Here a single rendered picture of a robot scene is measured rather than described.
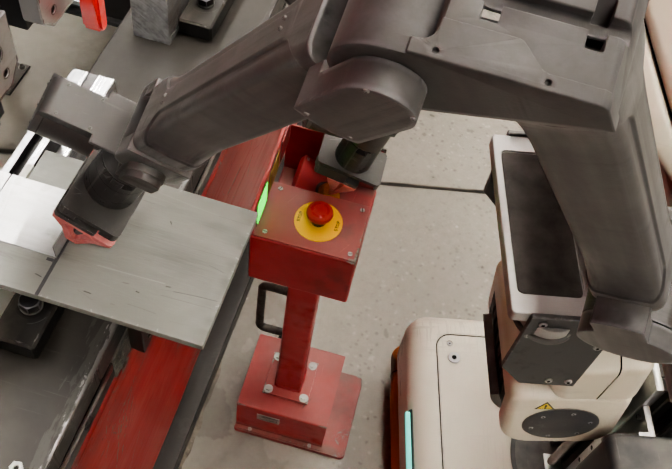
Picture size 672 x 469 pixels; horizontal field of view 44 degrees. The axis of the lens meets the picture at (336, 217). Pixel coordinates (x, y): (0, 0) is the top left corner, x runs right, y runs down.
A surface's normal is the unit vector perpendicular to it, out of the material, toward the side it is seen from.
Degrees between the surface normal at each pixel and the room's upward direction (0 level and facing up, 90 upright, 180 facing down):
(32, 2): 90
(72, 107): 32
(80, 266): 0
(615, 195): 110
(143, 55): 0
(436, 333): 0
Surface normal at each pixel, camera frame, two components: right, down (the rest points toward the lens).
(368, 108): -0.32, 0.91
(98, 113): 0.38, -0.11
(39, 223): 0.11, -0.58
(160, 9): -0.26, 0.77
